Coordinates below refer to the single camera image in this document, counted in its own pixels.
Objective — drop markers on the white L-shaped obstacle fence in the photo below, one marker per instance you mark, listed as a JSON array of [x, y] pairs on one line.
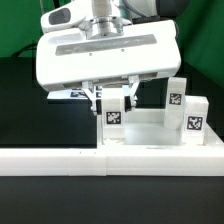
[[105, 161]]

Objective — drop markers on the white square table top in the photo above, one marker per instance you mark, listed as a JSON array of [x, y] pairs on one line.
[[145, 127]]

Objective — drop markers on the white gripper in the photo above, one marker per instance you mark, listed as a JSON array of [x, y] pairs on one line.
[[67, 59]]

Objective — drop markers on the paper sheet with markers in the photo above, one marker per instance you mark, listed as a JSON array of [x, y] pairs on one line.
[[71, 94]]

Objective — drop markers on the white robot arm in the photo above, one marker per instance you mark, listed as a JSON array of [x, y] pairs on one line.
[[107, 18]]

